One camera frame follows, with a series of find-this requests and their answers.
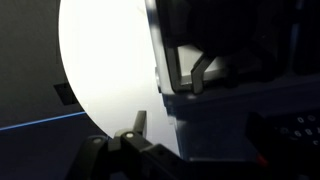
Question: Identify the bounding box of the grey toy stove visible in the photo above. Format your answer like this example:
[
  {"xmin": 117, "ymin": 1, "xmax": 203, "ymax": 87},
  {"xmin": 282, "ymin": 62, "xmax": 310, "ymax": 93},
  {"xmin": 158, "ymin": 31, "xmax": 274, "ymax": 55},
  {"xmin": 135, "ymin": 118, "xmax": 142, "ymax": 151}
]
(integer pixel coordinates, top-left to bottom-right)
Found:
[{"xmin": 143, "ymin": 0, "xmax": 320, "ymax": 161}]

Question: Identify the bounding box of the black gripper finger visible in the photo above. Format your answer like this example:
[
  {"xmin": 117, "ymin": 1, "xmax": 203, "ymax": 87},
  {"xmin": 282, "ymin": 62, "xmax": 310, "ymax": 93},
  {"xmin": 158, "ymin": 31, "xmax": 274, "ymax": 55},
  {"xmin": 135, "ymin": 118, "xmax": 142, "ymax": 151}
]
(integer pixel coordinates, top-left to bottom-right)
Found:
[{"xmin": 116, "ymin": 110, "xmax": 187, "ymax": 180}]

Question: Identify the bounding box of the black stove burner grate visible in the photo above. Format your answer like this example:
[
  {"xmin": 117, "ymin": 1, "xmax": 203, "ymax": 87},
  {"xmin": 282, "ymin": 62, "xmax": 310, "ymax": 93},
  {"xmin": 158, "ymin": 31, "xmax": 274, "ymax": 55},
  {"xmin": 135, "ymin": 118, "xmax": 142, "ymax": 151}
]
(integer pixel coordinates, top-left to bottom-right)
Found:
[{"xmin": 155, "ymin": 0, "xmax": 319, "ymax": 95}]

